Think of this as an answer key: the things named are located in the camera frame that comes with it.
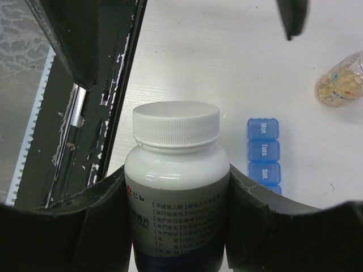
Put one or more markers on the clear bottle yellow pills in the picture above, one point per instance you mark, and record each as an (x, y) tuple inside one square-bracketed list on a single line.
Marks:
[(342, 84)]

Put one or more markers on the light blue cable duct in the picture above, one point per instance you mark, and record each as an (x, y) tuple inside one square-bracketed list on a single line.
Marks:
[(28, 136)]

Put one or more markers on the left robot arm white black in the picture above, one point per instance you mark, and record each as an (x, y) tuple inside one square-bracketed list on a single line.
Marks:
[(72, 29)]

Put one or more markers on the white cap dark pill bottle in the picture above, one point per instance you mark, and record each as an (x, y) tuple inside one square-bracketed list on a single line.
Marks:
[(177, 180)]

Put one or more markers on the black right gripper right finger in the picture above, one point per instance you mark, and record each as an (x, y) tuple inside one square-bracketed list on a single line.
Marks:
[(266, 231)]

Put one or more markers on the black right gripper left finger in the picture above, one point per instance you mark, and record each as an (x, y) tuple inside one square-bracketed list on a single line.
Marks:
[(89, 231)]

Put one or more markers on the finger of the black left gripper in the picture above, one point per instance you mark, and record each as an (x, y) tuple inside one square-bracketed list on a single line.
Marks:
[(293, 14)]

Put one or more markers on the blue weekly pill organizer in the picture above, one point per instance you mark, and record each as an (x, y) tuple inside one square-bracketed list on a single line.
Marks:
[(263, 152)]

